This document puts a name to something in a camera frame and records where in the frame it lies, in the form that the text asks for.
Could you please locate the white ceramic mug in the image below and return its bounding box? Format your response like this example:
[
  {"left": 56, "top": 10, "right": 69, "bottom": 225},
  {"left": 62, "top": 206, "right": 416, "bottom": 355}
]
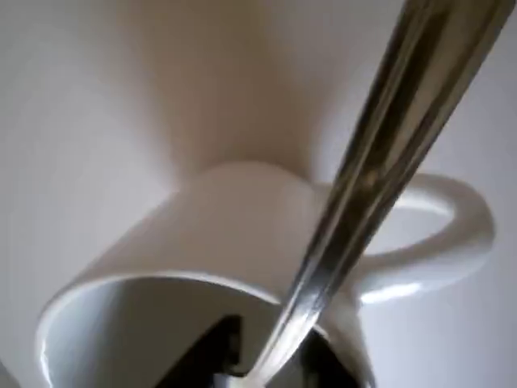
[{"left": 34, "top": 161, "right": 497, "bottom": 388}]

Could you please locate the silver metal spoon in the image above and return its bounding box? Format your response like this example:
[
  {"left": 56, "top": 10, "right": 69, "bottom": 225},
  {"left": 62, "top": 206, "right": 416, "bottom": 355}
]
[{"left": 213, "top": 0, "right": 517, "bottom": 388}]

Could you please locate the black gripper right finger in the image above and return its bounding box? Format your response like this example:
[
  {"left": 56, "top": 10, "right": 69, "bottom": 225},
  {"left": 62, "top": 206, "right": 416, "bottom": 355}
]
[{"left": 278, "top": 326, "right": 365, "bottom": 388}]

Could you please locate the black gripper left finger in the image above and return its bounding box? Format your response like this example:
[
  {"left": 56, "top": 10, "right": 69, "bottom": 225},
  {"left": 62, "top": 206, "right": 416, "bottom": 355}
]
[{"left": 177, "top": 315, "right": 246, "bottom": 388}]

